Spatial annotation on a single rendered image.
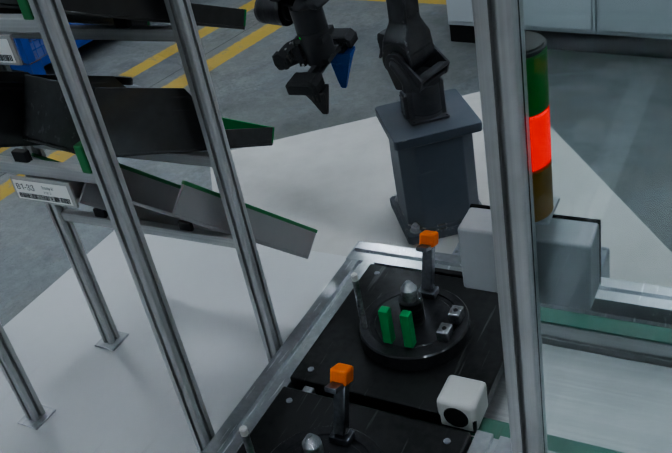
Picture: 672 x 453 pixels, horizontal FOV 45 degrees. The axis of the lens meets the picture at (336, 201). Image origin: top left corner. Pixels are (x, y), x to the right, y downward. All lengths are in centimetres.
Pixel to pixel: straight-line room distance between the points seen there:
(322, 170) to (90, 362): 62
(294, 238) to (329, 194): 44
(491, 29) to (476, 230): 21
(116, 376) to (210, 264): 28
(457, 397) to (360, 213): 64
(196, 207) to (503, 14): 52
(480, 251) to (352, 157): 97
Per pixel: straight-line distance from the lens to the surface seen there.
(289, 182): 166
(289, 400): 101
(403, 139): 131
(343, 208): 154
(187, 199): 99
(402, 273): 116
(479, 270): 78
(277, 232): 113
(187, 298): 141
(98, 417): 126
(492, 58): 63
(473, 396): 95
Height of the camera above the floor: 167
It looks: 31 degrees down
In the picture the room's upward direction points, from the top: 12 degrees counter-clockwise
